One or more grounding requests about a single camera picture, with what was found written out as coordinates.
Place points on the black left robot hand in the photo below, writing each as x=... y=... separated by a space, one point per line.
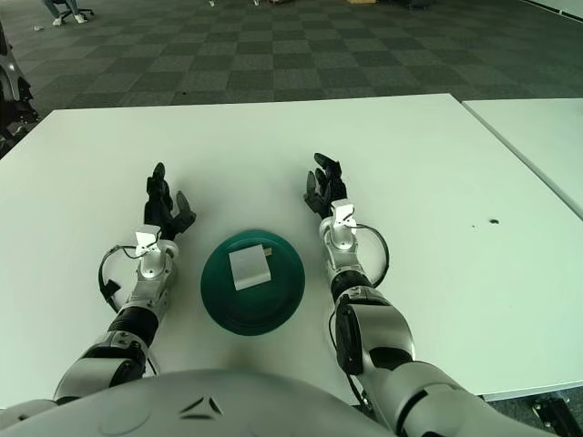
x=159 y=209

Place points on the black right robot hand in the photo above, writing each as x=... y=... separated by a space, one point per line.
x=330 y=186

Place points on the white charger block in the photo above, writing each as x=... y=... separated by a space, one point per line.
x=248 y=268

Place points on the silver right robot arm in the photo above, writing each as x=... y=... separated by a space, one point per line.
x=341 y=246

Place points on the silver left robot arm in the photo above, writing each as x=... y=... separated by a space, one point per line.
x=150 y=273

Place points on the green round plate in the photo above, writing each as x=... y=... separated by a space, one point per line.
x=273 y=309

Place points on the cardboard box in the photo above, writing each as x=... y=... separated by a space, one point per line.
x=362 y=2

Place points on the silver robot torso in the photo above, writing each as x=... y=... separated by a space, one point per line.
x=205 y=405

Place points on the black swivel chair of person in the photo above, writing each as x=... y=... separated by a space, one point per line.
x=86 y=13

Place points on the seated person in jeans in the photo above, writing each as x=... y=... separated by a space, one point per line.
x=52 y=9

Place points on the black caster foot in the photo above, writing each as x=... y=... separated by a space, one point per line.
x=553 y=419

